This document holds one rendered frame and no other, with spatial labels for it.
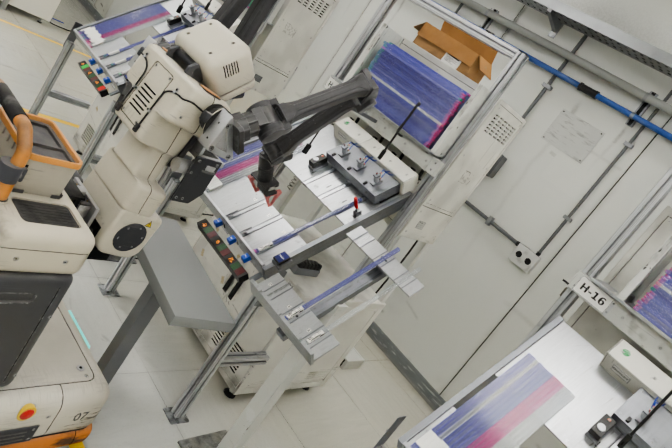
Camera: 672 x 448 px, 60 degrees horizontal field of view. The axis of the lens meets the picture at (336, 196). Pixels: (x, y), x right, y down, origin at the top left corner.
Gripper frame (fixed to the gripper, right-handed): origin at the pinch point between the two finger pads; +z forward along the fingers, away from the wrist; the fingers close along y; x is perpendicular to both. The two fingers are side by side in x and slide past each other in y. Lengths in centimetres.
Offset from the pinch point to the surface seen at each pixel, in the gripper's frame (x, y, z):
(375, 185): -46.1, -11.5, 1.5
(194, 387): 39, -24, 63
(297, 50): -97, 125, 12
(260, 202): -6.6, 11.9, 13.8
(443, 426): -3, -101, 14
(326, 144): -50, 28, 7
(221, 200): 5.8, 21.8, 15.8
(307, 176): -30.9, 14.3, 9.9
